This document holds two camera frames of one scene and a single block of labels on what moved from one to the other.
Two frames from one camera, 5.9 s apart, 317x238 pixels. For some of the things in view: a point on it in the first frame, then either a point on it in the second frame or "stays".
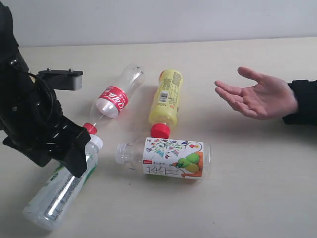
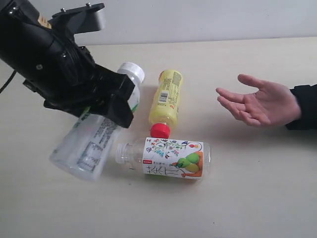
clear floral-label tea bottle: (167, 157) stays
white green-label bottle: (49, 204) -> (83, 149)
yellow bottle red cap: (164, 108) stays
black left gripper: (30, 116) -> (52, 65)
